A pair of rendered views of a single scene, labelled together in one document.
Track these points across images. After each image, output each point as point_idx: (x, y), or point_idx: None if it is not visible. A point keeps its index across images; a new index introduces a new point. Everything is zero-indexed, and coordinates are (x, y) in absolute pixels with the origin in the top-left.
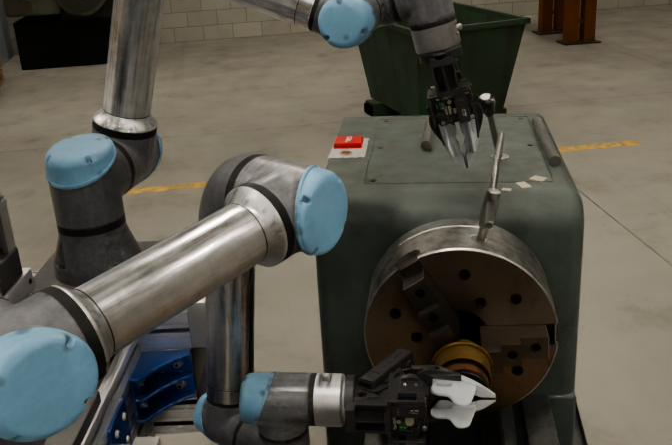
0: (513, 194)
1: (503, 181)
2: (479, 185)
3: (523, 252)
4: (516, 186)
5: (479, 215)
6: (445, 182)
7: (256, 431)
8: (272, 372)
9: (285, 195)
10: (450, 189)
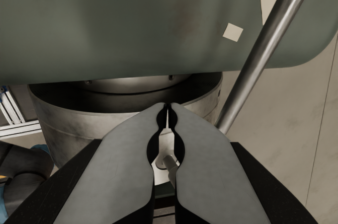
0: (238, 49)
1: None
2: (184, 4)
3: (209, 122)
4: (255, 13)
5: (170, 74)
6: None
7: (11, 177)
8: (5, 216)
9: None
10: (119, 30)
